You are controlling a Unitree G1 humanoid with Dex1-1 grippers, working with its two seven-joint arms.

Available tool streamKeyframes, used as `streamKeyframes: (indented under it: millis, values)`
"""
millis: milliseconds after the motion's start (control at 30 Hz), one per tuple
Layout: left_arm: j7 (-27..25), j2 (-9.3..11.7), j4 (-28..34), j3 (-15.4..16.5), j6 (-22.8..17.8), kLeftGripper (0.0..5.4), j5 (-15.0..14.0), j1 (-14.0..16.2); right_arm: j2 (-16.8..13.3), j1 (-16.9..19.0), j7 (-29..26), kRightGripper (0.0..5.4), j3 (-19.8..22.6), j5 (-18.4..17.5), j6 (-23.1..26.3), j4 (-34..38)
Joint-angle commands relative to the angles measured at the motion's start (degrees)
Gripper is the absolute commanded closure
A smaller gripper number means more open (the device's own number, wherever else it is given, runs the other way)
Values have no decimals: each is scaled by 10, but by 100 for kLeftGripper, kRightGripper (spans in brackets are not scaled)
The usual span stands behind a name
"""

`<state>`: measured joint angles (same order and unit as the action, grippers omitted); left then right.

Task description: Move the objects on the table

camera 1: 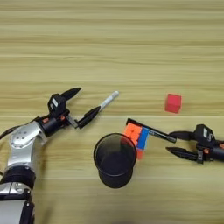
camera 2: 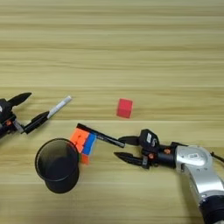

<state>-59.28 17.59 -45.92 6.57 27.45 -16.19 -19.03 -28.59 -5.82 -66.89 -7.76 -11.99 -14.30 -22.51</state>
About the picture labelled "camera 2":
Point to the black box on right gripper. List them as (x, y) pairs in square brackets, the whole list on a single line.
[(149, 140)]

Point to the red cube block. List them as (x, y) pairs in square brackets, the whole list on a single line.
[(124, 108)]

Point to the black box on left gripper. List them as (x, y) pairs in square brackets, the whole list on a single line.
[(5, 110)]

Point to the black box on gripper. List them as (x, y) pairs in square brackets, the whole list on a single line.
[(5, 110), (149, 140)]

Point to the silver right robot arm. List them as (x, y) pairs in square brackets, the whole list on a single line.
[(201, 172)]

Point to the white marker with black cap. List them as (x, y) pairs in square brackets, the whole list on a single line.
[(59, 105)]

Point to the black marker pen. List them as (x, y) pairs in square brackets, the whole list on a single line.
[(100, 135)]

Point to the black mesh pen cup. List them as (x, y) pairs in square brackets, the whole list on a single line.
[(61, 182)]

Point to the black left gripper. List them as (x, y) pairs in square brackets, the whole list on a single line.
[(5, 128)]

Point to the multicolour puzzle cube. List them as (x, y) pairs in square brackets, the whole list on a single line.
[(84, 144)]

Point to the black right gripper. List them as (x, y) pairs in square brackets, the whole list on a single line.
[(164, 157)]

